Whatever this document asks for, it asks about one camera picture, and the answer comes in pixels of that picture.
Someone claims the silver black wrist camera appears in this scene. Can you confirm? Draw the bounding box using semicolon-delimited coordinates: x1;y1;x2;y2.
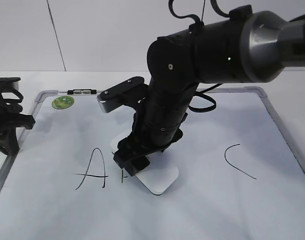
97;76;149;113

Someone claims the black board hanging clip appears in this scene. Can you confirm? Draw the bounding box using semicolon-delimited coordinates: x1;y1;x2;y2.
66;88;97;95

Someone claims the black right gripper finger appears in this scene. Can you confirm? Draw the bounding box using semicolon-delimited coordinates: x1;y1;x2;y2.
113;149;133;169
128;156;150;175

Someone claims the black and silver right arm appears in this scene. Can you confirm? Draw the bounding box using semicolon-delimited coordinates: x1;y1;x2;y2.
113;5;305;176

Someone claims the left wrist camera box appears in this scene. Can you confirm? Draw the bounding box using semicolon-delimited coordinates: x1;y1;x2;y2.
0;77;21;93

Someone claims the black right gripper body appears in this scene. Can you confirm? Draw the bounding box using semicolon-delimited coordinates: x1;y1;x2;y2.
116;107;184;160

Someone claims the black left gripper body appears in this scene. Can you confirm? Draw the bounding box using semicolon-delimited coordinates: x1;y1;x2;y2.
0;92;36;157

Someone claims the white board with grey frame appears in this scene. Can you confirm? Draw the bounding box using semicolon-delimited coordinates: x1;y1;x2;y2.
0;89;305;240

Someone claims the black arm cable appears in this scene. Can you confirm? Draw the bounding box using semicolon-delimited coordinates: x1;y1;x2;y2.
188;83;225;113

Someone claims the round green sticker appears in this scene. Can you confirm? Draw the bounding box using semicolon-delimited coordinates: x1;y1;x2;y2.
51;96;75;110

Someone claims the white rectangular board eraser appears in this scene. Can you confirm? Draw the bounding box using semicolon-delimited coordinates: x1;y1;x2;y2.
109;134;180;195

